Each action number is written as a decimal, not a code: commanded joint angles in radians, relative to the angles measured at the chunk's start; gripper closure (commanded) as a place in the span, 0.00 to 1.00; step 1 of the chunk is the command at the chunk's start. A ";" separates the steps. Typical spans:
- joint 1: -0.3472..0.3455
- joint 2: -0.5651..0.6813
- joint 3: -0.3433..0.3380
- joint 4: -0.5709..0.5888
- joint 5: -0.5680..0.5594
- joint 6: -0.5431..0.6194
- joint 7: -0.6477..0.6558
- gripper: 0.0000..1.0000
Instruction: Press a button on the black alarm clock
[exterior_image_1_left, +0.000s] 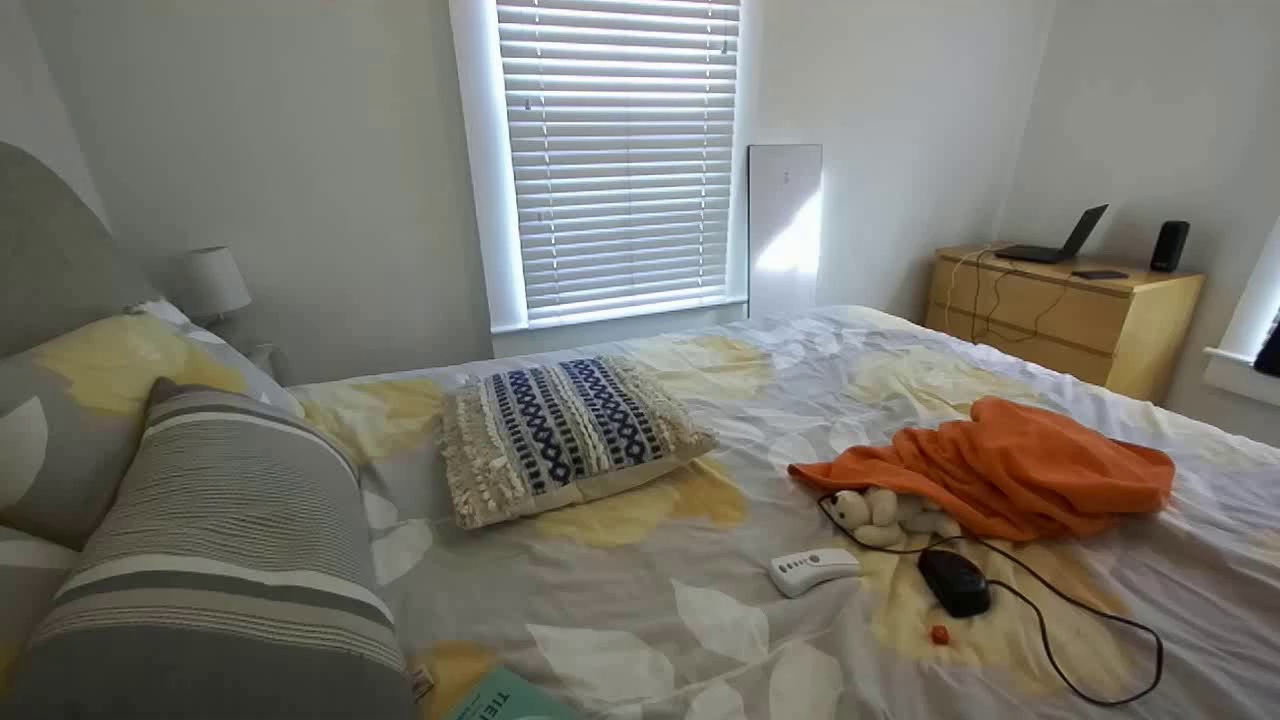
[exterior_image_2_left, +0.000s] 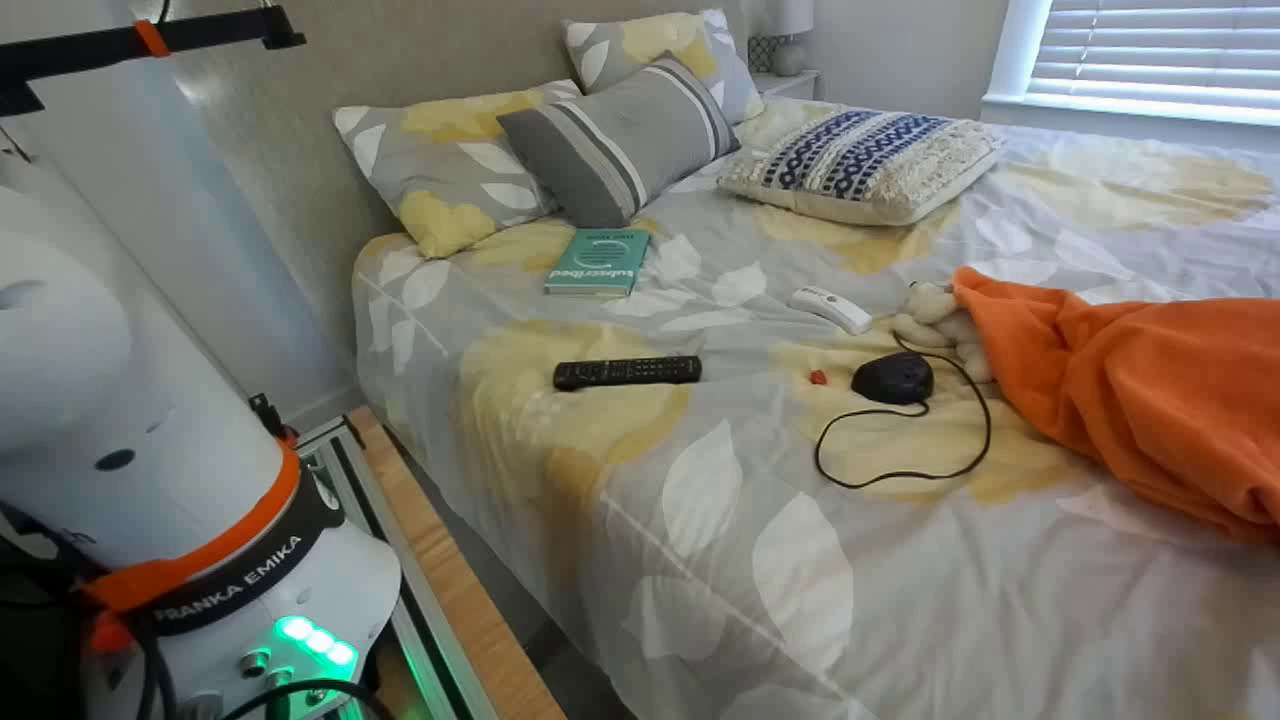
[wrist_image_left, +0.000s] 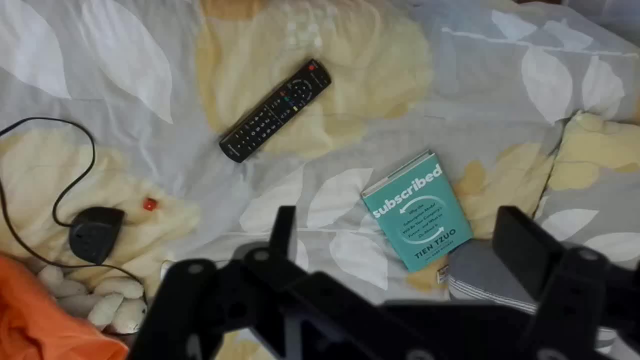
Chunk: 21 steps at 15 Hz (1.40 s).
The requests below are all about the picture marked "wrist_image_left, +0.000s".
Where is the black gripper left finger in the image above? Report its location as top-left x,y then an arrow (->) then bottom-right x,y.
129,203 -> 316,360

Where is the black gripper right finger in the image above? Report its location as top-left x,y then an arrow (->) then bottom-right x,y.
493,203 -> 640,360

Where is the black alarm clock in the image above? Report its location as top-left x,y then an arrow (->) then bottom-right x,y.
69,206 -> 126,265

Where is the cream plush toy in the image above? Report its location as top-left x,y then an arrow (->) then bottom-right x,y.
35,263 -> 151,336

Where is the gray yellow floral pillow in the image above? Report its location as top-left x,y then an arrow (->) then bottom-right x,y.
531,107 -> 640,270

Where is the gray yellow floral bedspread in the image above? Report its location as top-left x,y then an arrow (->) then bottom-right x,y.
0,0 -> 640,360

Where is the orange blanket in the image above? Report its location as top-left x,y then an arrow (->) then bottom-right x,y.
0,252 -> 130,360

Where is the teal subscribed book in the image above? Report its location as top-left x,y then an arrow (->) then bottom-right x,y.
359,148 -> 476,274

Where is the black tv remote control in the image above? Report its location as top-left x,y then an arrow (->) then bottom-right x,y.
218,57 -> 334,164

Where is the black round device with cable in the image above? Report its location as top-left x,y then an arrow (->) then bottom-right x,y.
0,114 -> 151,290

